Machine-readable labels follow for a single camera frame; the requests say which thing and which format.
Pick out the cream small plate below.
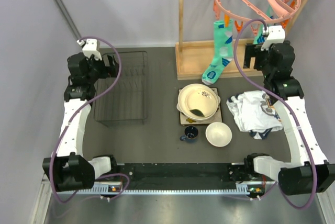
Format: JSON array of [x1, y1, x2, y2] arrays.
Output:
[[184, 84, 220, 118]]

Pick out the long green patterned sock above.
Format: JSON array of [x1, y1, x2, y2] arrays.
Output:
[[202, 20, 233, 85]]

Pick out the pink round clothes hanger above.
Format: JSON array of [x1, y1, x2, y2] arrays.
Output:
[[213, 0, 302, 35]]

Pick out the wooden stand with tray base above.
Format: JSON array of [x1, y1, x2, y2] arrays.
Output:
[[175, 0, 308, 80]]

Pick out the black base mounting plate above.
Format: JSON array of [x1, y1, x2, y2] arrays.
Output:
[[107, 163, 264, 190]]

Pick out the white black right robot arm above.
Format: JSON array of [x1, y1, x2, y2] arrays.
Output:
[[244, 25, 334, 196]]

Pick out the cream round plate with drawing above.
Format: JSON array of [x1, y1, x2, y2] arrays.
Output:
[[177, 83, 221, 121]]

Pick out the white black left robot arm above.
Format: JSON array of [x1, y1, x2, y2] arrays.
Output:
[[42, 36, 122, 192]]

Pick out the square floral ceramic plate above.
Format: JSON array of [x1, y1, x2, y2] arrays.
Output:
[[176, 103, 223, 126]]

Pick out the aluminium frame rail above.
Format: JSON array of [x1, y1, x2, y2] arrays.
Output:
[[32, 163, 334, 223]]

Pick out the red floral bowl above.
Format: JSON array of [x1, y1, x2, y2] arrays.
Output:
[[205, 122, 232, 148]]

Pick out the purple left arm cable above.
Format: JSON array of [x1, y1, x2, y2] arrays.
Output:
[[49, 35, 130, 204]]

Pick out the white printed t-shirt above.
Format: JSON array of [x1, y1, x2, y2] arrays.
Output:
[[226, 91, 283, 140]]

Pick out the black wire dish rack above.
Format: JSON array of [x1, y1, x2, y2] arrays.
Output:
[[94, 51, 148, 127]]

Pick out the blue ceramic mug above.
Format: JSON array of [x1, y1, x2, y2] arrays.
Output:
[[180, 126, 198, 143]]

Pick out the short green patterned sock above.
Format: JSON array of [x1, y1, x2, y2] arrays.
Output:
[[253, 6, 274, 44]]

